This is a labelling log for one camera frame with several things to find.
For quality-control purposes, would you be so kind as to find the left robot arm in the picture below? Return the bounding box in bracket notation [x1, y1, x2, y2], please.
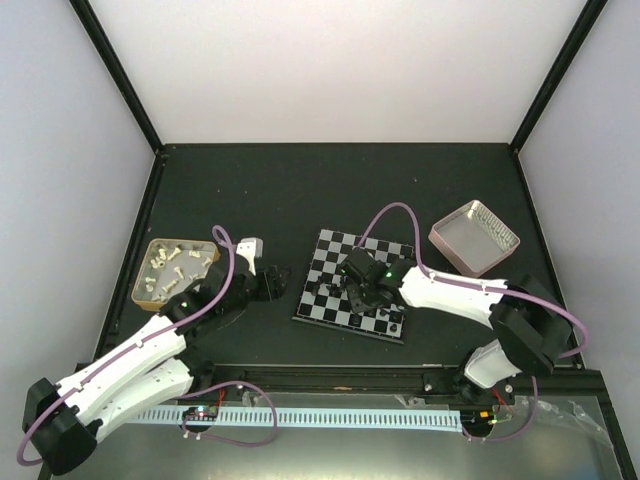
[22, 257, 291, 475]

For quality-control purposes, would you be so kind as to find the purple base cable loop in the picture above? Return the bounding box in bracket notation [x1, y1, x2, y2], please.
[180, 379, 279, 446]

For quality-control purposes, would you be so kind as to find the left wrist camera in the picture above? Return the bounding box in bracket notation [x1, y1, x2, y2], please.
[235, 237, 263, 275]

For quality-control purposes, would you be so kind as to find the pink metal tin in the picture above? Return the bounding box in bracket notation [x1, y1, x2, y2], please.
[428, 200, 520, 278]

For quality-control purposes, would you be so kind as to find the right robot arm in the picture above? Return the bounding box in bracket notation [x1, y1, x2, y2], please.
[338, 251, 571, 403]

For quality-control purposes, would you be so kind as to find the gold tin with white pieces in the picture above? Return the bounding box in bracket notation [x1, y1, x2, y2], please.
[131, 238, 220, 312]

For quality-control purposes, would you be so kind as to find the black and white chessboard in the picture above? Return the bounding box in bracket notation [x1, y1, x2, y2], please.
[293, 229, 414, 344]

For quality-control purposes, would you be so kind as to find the black piece cluster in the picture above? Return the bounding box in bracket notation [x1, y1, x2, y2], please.
[306, 272, 347, 298]

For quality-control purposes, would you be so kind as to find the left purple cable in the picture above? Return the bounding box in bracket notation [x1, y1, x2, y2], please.
[17, 224, 241, 466]

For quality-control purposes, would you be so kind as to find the white slotted cable duct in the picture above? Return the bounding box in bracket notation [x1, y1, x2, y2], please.
[130, 405, 462, 433]

